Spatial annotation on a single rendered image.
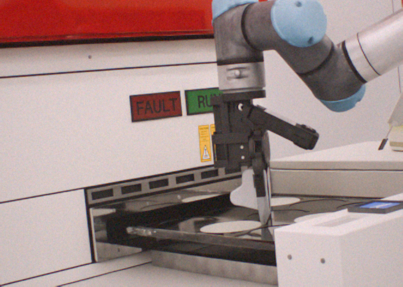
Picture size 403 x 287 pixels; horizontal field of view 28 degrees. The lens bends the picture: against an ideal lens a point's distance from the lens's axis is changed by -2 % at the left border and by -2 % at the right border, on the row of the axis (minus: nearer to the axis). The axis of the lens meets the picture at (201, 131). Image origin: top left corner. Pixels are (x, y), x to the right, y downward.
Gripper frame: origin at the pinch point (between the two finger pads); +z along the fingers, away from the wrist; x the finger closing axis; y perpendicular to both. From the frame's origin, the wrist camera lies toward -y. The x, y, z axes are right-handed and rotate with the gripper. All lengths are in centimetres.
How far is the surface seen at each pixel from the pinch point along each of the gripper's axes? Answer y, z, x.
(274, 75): 28, -24, -259
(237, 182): 9.7, -2.1, -29.5
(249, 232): 2.2, 1.4, 5.9
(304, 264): -9.4, -1.1, 39.9
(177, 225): 15.9, 1.4, -4.4
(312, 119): 13, 0, -279
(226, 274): 7.0, 8.6, 2.0
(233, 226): 5.7, 1.3, -0.4
